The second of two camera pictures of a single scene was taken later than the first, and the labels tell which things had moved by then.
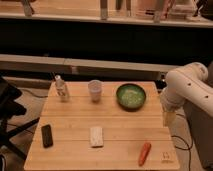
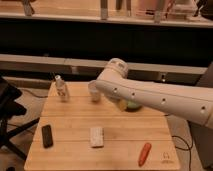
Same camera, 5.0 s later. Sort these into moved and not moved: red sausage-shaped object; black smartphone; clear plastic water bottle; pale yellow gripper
Moved: pale yellow gripper
Not moved: clear plastic water bottle; red sausage-shaped object; black smartphone
